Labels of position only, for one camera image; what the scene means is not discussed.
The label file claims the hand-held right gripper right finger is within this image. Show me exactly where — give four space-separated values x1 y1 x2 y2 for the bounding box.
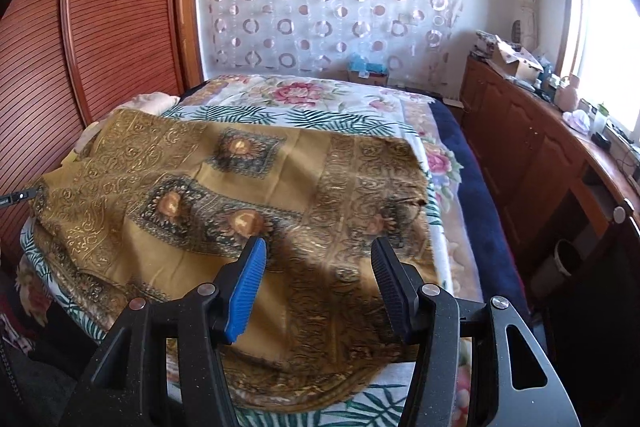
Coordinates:
370 237 583 427

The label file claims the open cardboard box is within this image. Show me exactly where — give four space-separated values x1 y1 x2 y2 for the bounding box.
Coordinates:
487 34 545 80

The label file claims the circle patterned sheer curtain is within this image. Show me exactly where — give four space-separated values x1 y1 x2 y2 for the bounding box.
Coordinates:
195 0 471 82

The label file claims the printed small box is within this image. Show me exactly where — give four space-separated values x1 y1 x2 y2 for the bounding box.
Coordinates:
472 31 499 58

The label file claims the box with blue items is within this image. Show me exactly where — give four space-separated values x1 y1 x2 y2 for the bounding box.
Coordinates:
347 57 391 88

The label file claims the bright window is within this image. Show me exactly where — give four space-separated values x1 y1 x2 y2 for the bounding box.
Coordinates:
570 0 640 132

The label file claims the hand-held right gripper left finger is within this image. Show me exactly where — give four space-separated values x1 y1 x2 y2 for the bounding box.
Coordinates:
75 236 268 427

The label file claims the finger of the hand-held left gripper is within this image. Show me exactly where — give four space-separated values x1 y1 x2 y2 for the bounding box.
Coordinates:
0 188 40 208

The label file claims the brown patterned garment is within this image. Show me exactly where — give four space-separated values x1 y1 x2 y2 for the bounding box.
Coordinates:
27 109 441 413

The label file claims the round waste bin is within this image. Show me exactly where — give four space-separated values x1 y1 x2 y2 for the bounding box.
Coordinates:
530 239 583 293

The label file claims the palm leaf blanket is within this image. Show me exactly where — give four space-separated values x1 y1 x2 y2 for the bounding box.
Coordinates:
20 104 456 427

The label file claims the long wooden cabinet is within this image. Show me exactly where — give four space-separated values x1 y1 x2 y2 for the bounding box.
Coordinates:
460 57 640 268

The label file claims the navy bed cover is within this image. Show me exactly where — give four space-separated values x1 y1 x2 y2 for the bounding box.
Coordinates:
430 99 531 318

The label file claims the pink crumpled tissue bag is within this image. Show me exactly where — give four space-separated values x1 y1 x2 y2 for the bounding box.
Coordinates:
562 109 593 135

